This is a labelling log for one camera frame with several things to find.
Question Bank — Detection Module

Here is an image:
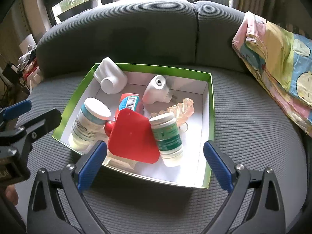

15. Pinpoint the transparent pink hair claw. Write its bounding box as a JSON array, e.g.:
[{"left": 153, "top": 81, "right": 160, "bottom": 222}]
[{"left": 150, "top": 98, "right": 195, "bottom": 133}]

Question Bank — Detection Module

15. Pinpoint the white usb charger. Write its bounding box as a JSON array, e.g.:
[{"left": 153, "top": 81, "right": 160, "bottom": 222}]
[{"left": 103, "top": 151, "right": 137, "bottom": 170}]

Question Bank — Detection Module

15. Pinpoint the small green-label white bottle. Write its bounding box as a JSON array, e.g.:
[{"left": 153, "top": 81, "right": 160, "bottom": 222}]
[{"left": 149, "top": 113, "right": 183, "bottom": 167}]

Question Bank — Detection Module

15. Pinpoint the large white pill bottle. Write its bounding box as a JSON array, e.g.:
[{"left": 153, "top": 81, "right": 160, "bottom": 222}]
[{"left": 68, "top": 97, "right": 111, "bottom": 151}]

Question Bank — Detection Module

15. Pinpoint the white textured pad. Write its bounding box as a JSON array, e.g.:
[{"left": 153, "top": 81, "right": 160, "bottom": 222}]
[{"left": 94, "top": 57, "right": 128, "bottom": 94}]

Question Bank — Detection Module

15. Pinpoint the red plastic scoop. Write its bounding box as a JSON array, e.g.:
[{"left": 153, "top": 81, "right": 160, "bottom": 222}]
[{"left": 104, "top": 108, "right": 160, "bottom": 164}]

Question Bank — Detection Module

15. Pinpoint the person's left hand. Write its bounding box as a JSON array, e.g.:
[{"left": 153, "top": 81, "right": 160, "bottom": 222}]
[{"left": 5, "top": 184, "right": 19, "bottom": 206}]

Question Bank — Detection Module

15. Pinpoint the clutter pile beside sofa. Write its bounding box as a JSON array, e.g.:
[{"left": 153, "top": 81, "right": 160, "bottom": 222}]
[{"left": 1, "top": 34, "right": 43, "bottom": 95}]

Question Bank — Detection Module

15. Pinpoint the white plug-in device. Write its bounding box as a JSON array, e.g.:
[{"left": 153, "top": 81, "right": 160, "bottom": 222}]
[{"left": 142, "top": 75, "right": 177, "bottom": 105}]

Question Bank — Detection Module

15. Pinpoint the colourful folded cloth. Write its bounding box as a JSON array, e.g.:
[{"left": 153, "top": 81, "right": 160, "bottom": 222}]
[{"left": 232, "top": 12, "right": 311, "bottom": 135}]

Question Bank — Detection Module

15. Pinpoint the green cardboard box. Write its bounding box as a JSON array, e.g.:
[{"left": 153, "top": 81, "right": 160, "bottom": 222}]
[{"left": 53, "top": 63, "right": 215, "bottom": 189}]

